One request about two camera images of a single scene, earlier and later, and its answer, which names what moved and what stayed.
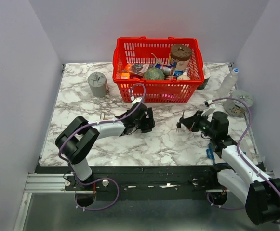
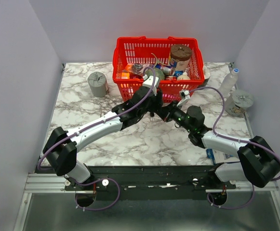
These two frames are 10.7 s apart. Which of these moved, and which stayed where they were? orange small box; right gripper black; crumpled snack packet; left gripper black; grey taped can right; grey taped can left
Moved: left gripper black; right gripper black
Stayed: grey taped can right; orange small box; grey taped can left; crumpled snack packet
